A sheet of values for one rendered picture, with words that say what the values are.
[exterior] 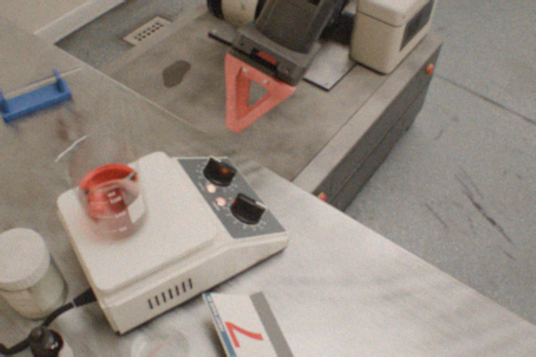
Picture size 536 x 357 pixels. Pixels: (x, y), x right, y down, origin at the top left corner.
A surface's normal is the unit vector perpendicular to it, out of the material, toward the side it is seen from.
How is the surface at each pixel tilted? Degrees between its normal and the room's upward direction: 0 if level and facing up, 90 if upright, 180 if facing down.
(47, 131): 0
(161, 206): 0
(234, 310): 40
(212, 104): 0
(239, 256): 90
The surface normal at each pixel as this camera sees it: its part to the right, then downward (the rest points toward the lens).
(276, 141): 0.04, -0.64
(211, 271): 0.55, 0.66
